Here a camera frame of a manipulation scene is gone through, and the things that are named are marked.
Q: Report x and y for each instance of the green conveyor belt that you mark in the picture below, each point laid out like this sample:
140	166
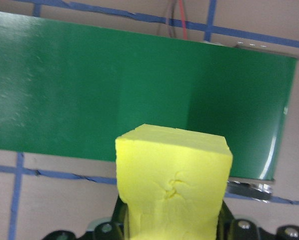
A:
114	87

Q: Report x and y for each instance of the yellow foam block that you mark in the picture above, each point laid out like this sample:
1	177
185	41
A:
172	180

